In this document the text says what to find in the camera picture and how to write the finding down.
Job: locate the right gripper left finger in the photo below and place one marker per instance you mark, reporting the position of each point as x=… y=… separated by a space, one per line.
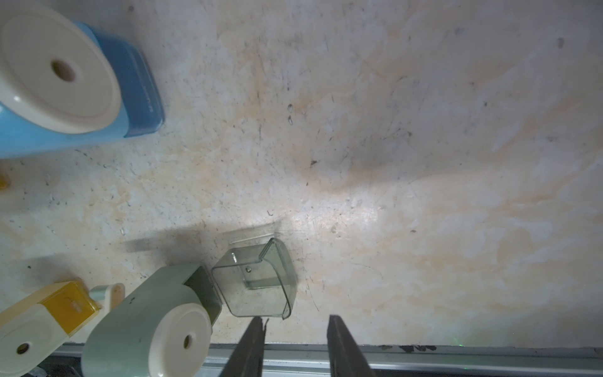
x=248 y=356

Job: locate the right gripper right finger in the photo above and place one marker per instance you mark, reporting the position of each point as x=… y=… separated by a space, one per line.
x=346 y=358

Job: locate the green pencil sharpener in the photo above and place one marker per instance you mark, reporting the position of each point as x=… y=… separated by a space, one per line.
x=163 y=328

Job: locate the yellow sharpener front row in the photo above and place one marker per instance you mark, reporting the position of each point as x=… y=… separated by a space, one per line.
x=39 y=324

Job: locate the blue pencil sharpener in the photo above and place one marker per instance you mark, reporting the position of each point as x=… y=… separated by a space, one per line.
x=66 y=85

